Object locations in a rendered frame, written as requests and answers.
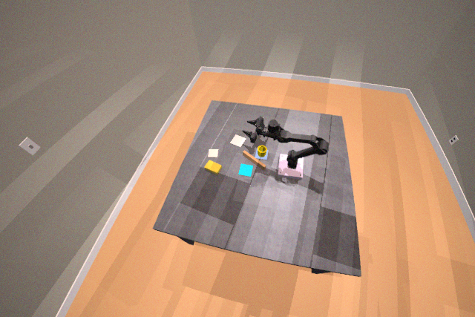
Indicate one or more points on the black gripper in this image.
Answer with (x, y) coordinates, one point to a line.
(253, 136)

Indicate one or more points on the yellow rectangular block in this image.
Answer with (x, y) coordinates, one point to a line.
(213, 167)

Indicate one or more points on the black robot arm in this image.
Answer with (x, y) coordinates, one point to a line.
(277, 133)

